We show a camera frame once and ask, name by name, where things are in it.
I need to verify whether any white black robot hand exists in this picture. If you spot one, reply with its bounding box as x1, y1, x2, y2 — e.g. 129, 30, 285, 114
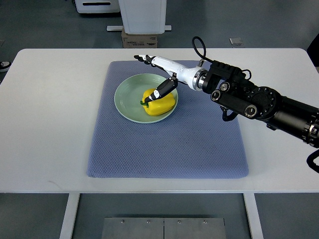
134, 55, 207, 103

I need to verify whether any yellow bell pepper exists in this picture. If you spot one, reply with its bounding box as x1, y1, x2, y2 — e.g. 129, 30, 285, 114
140, 88, 175, 116

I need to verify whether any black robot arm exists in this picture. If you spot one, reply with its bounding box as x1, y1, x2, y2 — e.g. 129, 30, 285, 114
195, 53, 319, 148

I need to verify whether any small grey floor plate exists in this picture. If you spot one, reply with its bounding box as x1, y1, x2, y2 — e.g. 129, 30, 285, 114
229, 37, 244, 46

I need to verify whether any light green plate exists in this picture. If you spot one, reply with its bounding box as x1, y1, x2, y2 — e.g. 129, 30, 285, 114
114, 74, 178, 123

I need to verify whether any blue-grey textured mat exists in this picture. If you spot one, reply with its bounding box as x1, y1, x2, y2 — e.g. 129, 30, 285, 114
87, 60, 249, 179

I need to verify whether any brown cardboard box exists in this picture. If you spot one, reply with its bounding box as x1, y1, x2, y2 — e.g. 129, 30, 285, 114
121, 30, 158, 48

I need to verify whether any white cabinet with slot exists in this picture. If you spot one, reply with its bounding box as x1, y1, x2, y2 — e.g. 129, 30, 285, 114
74, 0, 120, 14

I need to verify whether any grey metal base plate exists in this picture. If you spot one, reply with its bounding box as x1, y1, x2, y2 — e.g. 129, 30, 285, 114
102, 217, 226, 239

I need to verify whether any white table frame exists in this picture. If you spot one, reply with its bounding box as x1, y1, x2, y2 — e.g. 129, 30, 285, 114
59, 193, 264, 239

